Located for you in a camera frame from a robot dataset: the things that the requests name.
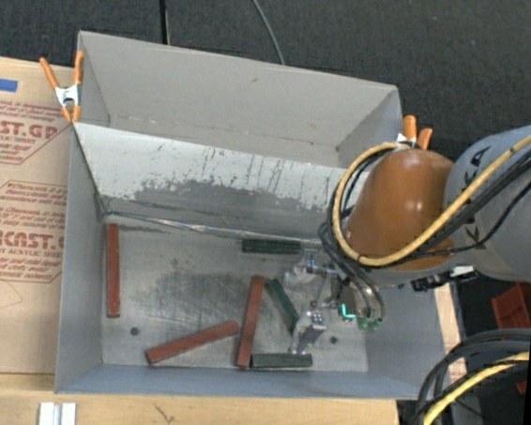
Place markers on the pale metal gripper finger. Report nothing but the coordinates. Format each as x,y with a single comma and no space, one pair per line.
311,327
305,270

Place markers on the dark green flat block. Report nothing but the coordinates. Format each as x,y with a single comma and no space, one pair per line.
271,246
283,303
280,361

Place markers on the red-brown flat block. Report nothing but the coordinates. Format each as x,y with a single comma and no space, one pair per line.
113,271
250,320
193,342

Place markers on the grey metal bin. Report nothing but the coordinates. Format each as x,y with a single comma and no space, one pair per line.
191,293

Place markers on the brown cardboard board, red print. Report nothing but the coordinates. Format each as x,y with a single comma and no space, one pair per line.
18,228

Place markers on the black cylinder on white bracket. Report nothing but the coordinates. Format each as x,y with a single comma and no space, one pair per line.
428,283

